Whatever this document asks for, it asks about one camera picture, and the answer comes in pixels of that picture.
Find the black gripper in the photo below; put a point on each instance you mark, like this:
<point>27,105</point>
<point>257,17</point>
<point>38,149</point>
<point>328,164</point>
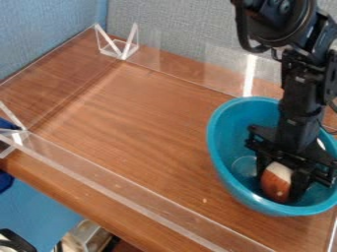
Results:
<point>315,165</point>

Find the brown and white toy mushroom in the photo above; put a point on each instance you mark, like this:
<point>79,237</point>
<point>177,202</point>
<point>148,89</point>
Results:
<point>276,182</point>

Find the blue plastic bowl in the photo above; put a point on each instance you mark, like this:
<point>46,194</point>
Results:
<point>236,162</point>

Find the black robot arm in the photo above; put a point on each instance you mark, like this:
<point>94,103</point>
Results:
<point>297,32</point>

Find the clear acrylic back barrier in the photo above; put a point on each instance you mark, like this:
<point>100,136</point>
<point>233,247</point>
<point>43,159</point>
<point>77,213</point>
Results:
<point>229,71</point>

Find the clear acrylic barrier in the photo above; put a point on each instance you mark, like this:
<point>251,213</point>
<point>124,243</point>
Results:
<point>229,71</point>
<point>113,200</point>

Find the clear plastic box below table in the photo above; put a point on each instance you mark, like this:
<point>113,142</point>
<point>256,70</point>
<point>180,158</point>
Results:
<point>86,237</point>

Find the clear acrylic front barrier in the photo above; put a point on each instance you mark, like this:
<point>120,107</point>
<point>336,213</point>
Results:
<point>113,200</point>

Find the blue object at left edge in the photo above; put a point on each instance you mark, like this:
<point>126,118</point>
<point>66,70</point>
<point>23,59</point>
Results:
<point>6,178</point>

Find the black and white object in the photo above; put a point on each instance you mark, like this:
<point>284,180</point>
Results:
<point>14,243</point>

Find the clear acrylic corner bracket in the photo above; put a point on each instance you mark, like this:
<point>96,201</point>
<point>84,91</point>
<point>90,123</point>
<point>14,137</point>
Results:
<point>114,47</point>

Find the clear acrylic left bracket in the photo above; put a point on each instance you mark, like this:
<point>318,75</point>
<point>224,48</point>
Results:
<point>15,135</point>

